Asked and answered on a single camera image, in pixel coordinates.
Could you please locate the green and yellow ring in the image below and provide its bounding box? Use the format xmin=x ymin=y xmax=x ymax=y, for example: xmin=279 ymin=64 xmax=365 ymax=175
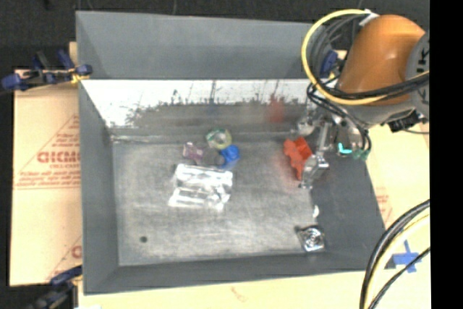
xmin=205 ymin=127 xmax=233 ymax=151

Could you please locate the grey metal bin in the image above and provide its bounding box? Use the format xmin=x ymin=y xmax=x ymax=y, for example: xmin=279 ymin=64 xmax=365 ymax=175
xmin=75 ymin=10 xmax=386 ymax=295

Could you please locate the black cylinder on white bracket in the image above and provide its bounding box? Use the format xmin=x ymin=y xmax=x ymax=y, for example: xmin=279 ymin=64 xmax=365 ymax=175
xmin=387 ymin=111 xmax=428 ymax=134

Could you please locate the blue toy block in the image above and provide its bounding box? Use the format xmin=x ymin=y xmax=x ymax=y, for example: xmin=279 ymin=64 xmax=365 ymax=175
xmin=219 ymin=144 xmax=241 ymax=172

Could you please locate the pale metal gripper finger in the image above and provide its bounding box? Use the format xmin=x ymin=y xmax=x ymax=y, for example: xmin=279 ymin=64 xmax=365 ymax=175
xmin=298 ymin=153 xmax=330 ymax=190

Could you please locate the clear plastic packet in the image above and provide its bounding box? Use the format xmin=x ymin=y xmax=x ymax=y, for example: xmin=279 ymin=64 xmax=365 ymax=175
xmin=167 ymin=163 xmax=234 ymax=213

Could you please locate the brown cardboard board, red print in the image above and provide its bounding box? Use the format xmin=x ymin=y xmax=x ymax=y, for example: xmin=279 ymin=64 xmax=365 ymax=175
xmin=8 ymin=81 xmax=84 ymax=287

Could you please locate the shiny square metal piece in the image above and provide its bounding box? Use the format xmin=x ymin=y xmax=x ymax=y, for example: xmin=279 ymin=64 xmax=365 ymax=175
xmin=295 ymin=224 xmax=326 ymax=253

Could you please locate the red toy block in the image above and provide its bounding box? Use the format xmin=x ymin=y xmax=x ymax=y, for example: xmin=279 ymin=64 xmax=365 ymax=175
xmin=283 ymin=136 xmax=313 ymax=181

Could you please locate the purple toy piece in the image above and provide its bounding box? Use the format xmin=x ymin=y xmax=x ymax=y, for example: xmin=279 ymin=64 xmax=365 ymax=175
xmin=182 ymin=141 xmax=205 ymax=161

